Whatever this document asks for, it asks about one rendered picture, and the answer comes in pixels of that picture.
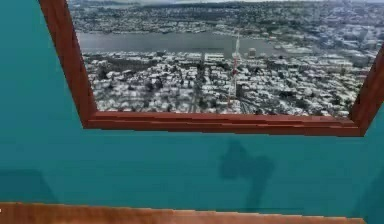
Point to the brown framed window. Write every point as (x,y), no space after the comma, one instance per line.
(220,122)

